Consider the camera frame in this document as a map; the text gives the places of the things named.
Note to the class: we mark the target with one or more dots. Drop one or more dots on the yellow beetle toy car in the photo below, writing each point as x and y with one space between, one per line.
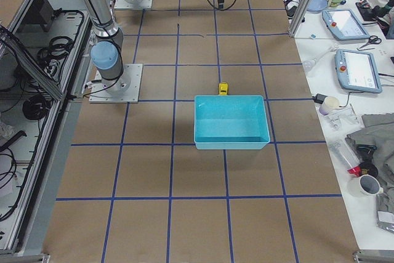
223 88

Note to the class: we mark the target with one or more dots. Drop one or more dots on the far teach pendant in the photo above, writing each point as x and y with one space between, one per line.
344 25

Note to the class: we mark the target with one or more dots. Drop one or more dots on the teach pendant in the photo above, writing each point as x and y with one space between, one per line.
344 25
357 71

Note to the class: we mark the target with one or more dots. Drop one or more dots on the teal plastic bin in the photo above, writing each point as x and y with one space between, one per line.
230 122

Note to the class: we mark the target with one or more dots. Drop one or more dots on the near teach pendant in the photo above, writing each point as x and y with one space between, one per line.
357 71

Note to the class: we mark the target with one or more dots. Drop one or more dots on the cream paper cup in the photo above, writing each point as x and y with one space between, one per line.
329 104

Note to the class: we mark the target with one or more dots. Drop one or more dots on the grey cloth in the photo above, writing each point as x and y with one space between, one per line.
377 131

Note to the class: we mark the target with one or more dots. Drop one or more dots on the white grey mug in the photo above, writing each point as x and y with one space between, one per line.
363 186

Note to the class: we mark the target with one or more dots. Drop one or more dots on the black handled scissors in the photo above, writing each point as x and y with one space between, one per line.
373 39

